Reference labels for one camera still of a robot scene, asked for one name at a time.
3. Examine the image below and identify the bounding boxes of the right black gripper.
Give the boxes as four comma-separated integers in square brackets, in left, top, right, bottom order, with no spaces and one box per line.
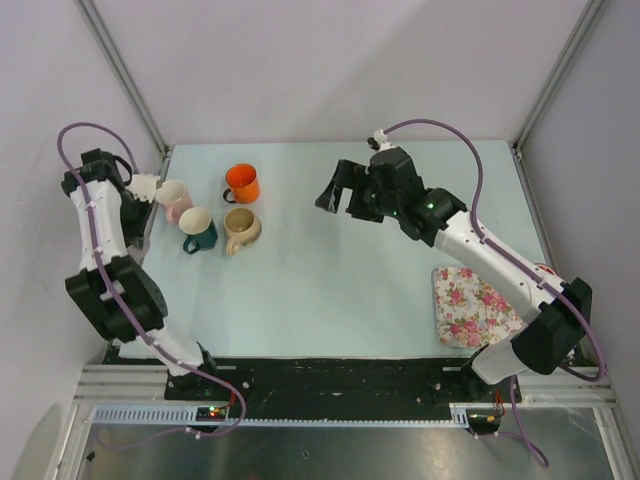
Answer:
[315,161,400,224]

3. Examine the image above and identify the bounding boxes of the pink mug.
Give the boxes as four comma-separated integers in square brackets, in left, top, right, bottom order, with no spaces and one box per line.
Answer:
[155,179,194,224]

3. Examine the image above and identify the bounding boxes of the dark green mug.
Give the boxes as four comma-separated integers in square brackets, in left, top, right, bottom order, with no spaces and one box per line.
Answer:
[179,207,218,255]

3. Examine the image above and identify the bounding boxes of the orange mug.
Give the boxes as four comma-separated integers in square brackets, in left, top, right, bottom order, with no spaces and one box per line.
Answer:
[222,163,261,204]

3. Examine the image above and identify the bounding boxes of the cream mug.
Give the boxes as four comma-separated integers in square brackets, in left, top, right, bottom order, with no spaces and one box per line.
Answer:
[223,208,262,256]

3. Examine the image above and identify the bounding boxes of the red round object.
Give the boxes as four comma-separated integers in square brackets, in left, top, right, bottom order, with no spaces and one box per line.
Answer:
[536,263,557,275]

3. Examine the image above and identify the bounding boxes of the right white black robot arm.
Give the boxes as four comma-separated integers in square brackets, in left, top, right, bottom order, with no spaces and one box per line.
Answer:
[315,147,592,401]

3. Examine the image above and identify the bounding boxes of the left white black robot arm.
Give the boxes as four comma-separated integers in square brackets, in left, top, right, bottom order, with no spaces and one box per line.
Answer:
[61,149,222,399]

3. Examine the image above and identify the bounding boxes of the floral tray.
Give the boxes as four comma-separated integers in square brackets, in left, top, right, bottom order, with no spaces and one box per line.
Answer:
[433,267,526,349]

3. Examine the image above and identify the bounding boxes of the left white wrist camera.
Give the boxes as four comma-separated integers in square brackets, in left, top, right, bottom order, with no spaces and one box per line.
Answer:
[127,174,160,203]

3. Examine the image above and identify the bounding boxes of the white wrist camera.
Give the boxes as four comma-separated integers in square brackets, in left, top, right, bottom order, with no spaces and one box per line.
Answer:
[367,129,399,156]
[127,174,160,203]

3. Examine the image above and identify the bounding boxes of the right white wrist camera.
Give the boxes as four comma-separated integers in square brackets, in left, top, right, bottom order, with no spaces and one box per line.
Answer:
[367,129,399,156]

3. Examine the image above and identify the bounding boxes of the front aluminium frame rail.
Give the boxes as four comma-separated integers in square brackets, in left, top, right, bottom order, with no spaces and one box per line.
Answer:
[73,365,617,408]

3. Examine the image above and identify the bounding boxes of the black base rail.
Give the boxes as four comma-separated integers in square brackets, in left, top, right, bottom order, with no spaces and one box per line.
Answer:
[164,357,521,422]

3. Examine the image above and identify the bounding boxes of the grey cable duct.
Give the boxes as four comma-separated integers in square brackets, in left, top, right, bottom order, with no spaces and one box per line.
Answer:
[93,404,469,428]

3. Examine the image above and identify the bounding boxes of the left aluminium frame post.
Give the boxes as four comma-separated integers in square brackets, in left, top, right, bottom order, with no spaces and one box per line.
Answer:
[74,0,171,161]

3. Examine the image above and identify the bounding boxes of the aluminium frame post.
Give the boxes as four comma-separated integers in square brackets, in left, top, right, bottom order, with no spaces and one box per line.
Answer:
[512,0,611,160]
[74,0,171,161]

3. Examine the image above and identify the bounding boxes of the right aluminium frame post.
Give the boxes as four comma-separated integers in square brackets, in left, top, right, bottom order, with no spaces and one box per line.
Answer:
[512,0,611,160]

